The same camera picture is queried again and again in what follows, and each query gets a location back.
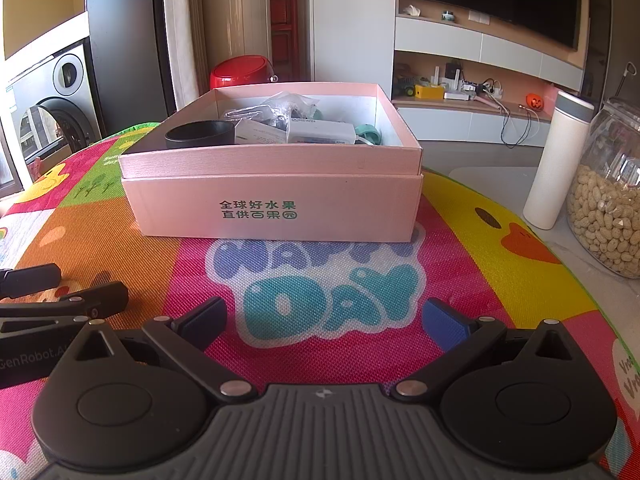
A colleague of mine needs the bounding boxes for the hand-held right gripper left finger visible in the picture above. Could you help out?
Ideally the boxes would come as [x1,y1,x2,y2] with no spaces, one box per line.
[75,296,254,404]

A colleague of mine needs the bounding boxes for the white thermos bottle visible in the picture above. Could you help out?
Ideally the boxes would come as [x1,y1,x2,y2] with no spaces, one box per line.
[522,90,596,231]

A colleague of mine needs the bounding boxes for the thin white rod with loop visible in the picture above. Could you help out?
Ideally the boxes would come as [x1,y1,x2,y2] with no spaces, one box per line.
[617,62,636,99]

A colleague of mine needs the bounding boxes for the glass jar of peanuts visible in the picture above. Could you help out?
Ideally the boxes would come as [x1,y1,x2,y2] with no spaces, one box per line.
[567,96,640,280]

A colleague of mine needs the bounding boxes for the red trash can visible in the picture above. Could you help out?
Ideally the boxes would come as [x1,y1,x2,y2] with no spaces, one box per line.
[209,55,279,99]

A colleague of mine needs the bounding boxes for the washer with white door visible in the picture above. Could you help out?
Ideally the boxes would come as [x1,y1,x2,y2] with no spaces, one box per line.
[5,42,94,111]

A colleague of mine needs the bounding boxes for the washer with dark door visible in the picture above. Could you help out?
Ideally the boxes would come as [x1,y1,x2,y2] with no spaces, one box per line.
[10,95,106,182]

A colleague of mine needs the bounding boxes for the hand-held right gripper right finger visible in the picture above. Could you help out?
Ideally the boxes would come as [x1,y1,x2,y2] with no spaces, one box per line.
[390,297,576,402]

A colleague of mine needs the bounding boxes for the white and wood TV cabinet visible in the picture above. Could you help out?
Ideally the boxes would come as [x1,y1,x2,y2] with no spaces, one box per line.
[392,0,589,149]

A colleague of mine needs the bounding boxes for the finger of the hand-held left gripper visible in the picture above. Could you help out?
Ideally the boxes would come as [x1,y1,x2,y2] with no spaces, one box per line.
[0,263,62,296]
[0,281,130,322]

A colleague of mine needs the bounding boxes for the white network adapter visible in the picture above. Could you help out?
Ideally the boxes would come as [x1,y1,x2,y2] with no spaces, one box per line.
[287,119,357,144]

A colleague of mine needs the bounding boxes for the black round cup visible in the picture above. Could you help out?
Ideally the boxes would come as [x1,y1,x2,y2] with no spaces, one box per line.
[164,120,236,150]

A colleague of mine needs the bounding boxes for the clear plastic bag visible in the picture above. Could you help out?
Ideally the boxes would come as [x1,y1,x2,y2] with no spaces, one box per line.
[222,91,321,129]

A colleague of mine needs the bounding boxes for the dark hanging cables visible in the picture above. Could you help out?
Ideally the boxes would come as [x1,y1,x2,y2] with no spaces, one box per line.
[499,100,537,150]

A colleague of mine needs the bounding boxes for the pink cardboard box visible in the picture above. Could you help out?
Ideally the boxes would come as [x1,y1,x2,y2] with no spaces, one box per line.
[118,81,425,244]

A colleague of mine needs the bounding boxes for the beige curtain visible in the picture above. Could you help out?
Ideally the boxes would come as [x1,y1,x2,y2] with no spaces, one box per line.
[164,0,212,113]

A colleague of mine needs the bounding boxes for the red wooden door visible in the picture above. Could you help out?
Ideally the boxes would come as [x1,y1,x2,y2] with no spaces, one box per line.
[269,0,307,84]

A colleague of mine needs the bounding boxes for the colourful cartoon mat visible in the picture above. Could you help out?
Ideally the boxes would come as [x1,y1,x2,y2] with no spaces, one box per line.
[0,120,640,480]

